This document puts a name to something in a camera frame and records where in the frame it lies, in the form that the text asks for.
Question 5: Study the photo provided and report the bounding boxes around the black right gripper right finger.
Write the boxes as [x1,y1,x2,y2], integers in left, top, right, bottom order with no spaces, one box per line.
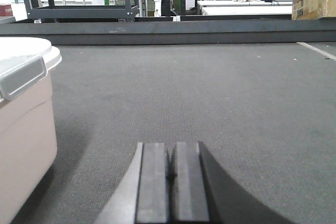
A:
[171,142,291,223]

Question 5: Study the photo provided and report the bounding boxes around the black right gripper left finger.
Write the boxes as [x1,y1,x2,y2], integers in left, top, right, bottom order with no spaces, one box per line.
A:
[94,142,169,223]

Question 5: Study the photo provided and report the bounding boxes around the white work table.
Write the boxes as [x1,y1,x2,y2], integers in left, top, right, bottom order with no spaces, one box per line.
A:
[197,1,292,16]

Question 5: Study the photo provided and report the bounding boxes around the red box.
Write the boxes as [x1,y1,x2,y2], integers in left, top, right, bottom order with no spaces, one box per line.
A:
[0,4,13,17]

